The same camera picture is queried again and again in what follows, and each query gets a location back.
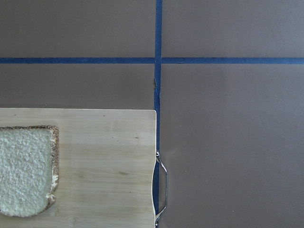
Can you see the bread slice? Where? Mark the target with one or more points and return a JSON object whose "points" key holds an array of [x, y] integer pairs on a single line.
{"points": [[29, 169]]}

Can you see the wooden cutting board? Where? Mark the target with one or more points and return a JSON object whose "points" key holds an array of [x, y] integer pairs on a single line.
{"points": [[106, 165]]}

